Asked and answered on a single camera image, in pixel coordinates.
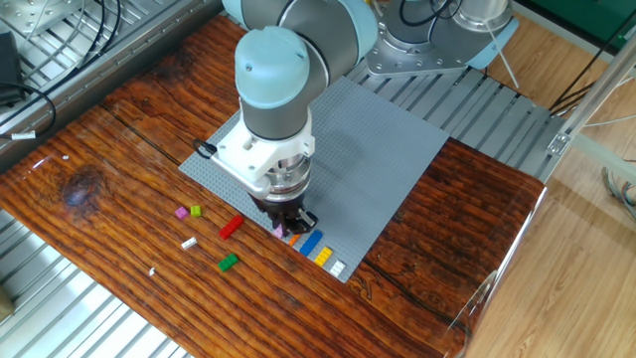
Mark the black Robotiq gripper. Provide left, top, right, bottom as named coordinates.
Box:
left=247, top=192, right=319, bottom=239

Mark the long blue Lego brick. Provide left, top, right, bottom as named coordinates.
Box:
left=298, top=229, right=324, bottom=258

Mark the yellow Lego brick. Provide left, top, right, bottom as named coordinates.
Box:
left=313, top=247, right=334, bottom=269

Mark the long red Lego brick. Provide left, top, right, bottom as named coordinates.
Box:
left=218, top=214, right=245, bottom=242

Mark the grey Lego baseplate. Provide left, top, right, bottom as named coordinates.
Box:
left=178, top=76, right=449, bottom=284

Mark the white zip tie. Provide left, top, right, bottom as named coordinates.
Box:
left=484, top=22, right=521, bottom=90

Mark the black power adapter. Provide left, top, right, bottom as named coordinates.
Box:
left=0, top=30, right=25, bottom=106

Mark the silver perforated metal plate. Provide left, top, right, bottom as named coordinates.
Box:
left=0, top=0, right=85, bottom=37

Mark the silver wrist coupling ring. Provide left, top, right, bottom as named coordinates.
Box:
left=265, top=153, right=313, bottom=203

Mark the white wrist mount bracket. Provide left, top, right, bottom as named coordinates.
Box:
left=211, top=108, right=317, bottom=200

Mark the black cable with round plug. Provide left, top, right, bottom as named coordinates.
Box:
left=192, top=138, right=219, bottom=160

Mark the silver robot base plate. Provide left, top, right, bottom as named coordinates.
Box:
left=365, top=19, right=478, bottom=79

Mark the black cable with metal tip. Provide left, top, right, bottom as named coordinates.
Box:
left=398, top=0, right=463, bottom=29

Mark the black cable pair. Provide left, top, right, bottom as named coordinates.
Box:
left=19, top=0, right=123, bottom=84

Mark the silver frame corner bracket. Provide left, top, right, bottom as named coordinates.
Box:
left=546, top=130, right=572, bottom=157

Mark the black cable with white label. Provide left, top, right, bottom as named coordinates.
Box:
left=0, top=82, right=57, bottom=141

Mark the black floor cable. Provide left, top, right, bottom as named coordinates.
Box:
left=549, top=19, right=636, bottom=114

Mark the aluminium frame beam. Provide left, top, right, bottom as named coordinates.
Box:
left=546, top=37, right=636, bottom=156
left=570, top=133, right=636, bottom=173

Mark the coiled wire bundle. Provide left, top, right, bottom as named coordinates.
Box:
left=600, top=158, right=636, bottom=223

